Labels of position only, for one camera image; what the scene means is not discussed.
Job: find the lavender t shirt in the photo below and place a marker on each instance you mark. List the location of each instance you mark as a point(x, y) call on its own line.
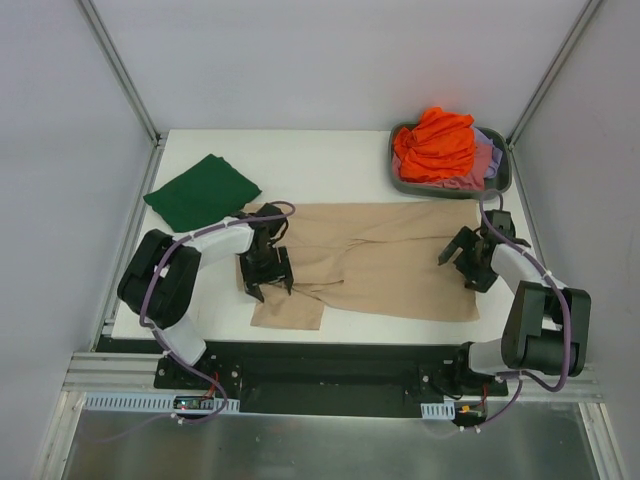
point(488, 155)

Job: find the left aluminium frame post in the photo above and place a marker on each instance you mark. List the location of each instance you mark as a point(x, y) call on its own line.
point(107, 46)

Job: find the green t shirt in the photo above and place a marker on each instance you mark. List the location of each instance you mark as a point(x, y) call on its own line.
point(202, 195)

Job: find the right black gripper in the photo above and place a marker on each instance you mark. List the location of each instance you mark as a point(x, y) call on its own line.
point(467, 256)

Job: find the aluminium frame post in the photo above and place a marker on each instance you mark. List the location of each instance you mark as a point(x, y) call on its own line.
point(577, 31)
point(107, 46)

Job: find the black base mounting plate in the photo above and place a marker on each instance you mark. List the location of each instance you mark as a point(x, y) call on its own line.
point(387, 381)

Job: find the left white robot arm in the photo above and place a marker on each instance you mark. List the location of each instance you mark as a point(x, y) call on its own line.
point(159, 280)

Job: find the pink t shirt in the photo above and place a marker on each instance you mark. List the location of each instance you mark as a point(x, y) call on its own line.
point(472, 181)

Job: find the right white cable duct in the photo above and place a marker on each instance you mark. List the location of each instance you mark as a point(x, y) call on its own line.
point(449, 410)

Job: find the right aluminium frame post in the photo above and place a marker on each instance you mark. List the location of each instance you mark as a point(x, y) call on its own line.
point(577, 31)

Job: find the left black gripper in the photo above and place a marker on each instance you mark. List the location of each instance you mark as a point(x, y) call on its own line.
point(267, 273)

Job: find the left white cable duct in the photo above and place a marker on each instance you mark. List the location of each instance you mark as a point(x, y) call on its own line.
point(159, 403)

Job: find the front aluminium rail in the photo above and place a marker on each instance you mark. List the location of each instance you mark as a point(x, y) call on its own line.
point(135, 372)

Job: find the beige t shirt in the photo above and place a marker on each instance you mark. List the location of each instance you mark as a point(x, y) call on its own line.
point(372, 258)

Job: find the white cable duct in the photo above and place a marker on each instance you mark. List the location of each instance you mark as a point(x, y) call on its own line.
point(449, 410)
point(159, 403)

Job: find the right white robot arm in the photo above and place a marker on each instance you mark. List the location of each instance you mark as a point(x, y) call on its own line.
point(546, 331)

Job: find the orange t shirt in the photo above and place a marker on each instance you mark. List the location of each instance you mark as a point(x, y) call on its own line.
point(440, 146)

